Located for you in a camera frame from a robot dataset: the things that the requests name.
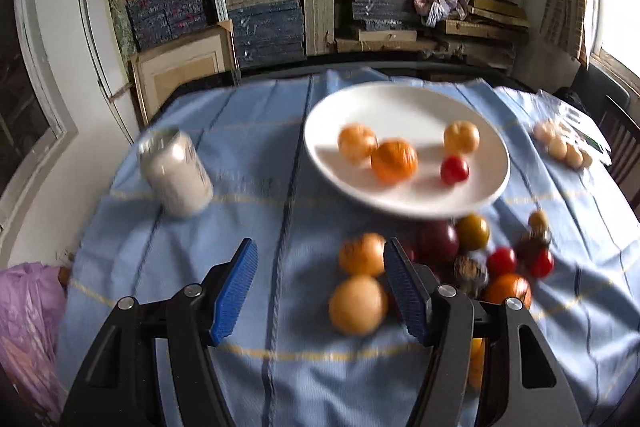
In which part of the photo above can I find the pink plastic bag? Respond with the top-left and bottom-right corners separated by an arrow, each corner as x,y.
0,262 -> 68,410

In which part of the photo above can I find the dark wooden chair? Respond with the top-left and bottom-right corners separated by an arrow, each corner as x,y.
595,94 -> 640,202

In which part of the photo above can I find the stack of blue grey boxes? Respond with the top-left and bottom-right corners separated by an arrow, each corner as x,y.
225,0 -> 307,68

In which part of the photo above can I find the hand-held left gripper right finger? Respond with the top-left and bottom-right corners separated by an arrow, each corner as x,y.
382,237 -> 583,427

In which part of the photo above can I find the pile of tan flat boxes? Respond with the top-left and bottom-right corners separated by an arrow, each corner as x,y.
335,0 -> 531,70

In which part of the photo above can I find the yellow round fruit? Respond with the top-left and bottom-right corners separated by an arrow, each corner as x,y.
443,121 -> 481,155

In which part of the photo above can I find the white drink can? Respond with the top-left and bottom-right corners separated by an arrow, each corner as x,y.
137,128 -> 215,219

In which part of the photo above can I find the white leaning strip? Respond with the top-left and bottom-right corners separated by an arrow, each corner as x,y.
76,0 -> 138,142

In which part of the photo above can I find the row of pale eggs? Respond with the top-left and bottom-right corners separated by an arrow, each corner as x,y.
532,119 -> 593,168

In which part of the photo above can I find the pink cloth bundle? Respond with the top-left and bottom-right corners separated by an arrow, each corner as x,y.
412,0 -> 461,28

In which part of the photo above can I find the dark brown passion fruit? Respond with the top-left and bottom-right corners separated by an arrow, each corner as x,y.
515,229 -> 551,260

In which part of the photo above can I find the purple passion fruit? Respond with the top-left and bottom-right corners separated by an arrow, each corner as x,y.
417,221 -> 461,264

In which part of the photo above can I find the green yellow tomato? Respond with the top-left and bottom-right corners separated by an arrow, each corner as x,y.
455,214 -> 491,252

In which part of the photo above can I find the clear plastic bag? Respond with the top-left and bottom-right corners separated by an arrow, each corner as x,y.
535,89 -> 612,165

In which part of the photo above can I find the blue tablecloth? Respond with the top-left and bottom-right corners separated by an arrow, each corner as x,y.
55,74 -> 640,427

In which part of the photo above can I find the large orange mandarin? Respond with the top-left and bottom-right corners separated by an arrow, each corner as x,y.
371,138 -> 419,185

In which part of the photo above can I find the orange tomato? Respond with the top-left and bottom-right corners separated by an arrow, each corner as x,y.
482,273 -> 532,310

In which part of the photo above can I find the stack of blue orange boxes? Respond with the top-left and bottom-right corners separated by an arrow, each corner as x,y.
124,0 -> 211,52

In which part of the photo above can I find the round dark patterned piece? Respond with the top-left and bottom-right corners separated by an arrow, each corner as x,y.
454,255 -> 489,298

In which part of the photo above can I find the speckled yellow loquat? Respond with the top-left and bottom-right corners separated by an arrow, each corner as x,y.
337,123 -> 379,166
339,233 -> 387,278
328,274 -> 389,336

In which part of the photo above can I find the bright window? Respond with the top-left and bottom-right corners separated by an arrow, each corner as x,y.
582,0 -> 640,98

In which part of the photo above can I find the red cherry tomato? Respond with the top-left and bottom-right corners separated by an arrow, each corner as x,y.
440,155 -> 471,186
530,249 -> 555,279
486,247 -> 518,278

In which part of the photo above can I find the green marbled board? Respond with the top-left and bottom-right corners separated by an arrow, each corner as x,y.
102,0 -> 138,58

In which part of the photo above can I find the small stack of blue boxes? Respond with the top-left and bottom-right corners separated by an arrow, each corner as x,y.
351,0 -> 418,32

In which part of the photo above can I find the wooden picture frame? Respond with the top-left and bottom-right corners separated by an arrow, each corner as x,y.
131,21 -> 240,124

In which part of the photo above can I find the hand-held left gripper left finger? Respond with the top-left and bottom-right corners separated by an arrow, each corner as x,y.
60,237 -> 259,427

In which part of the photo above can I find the upright grey woven box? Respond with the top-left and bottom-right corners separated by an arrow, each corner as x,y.
303,0 -> 336,56

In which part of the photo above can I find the white plate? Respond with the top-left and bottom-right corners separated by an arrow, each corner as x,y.
303,82 -> 511,219

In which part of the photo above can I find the white window frame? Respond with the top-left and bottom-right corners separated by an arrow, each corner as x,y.
0,0 -> 80,228

